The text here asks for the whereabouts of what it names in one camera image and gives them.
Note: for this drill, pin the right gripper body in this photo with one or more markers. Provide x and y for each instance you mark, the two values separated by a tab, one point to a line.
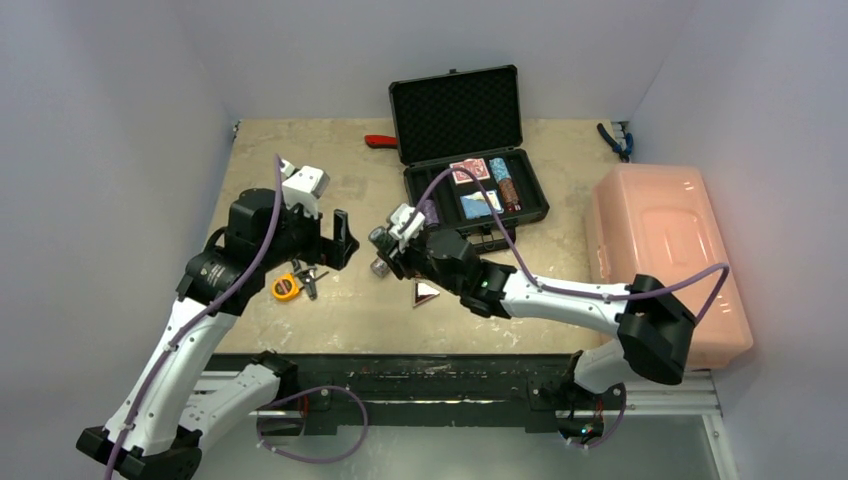
400	256

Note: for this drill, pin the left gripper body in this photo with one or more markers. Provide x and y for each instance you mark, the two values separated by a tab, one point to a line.
300	238

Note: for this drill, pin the black poker set case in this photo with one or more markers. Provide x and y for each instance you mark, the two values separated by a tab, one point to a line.
448	118

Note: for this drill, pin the brown chip roll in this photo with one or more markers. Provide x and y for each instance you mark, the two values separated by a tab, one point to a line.
379	268

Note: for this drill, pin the grey chip stack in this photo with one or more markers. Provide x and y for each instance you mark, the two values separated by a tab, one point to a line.
381	240

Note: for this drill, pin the purple chip stack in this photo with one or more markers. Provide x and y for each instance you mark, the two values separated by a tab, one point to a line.
430	211

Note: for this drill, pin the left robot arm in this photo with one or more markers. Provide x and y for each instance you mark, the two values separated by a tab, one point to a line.
155	433

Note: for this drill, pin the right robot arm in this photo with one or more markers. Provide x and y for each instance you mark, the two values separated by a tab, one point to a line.
648	328

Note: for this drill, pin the black multitool pliers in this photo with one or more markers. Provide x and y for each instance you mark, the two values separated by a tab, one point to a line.
307	276

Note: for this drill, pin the white triangular dealer button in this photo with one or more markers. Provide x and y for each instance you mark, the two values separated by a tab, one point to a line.
423	293

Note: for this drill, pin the yellow tape measure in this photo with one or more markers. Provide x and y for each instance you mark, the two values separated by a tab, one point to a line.
285	288

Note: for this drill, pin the blue playing card deck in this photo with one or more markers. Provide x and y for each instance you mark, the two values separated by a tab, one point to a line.
478	205

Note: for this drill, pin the brown red chip stack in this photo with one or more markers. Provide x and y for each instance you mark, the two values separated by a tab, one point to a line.
510	195

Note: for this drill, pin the red playing card deck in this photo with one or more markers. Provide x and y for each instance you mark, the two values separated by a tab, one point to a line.
464	171

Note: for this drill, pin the light blue chip stack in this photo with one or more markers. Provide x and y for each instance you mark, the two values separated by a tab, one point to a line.
499	169

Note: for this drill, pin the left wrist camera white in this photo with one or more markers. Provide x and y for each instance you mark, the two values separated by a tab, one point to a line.
303	187

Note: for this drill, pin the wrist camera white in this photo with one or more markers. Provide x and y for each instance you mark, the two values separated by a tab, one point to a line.
405	223
303	187

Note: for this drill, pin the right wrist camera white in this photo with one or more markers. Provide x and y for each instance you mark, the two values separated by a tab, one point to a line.
405	223

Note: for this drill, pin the red handled tool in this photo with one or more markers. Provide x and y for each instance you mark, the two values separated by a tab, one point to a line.
380	141

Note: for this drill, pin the blue handled pliers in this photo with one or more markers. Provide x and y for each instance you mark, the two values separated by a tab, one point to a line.
618	138

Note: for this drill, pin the aluminium frame rail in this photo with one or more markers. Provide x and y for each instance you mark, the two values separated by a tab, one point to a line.
702	397

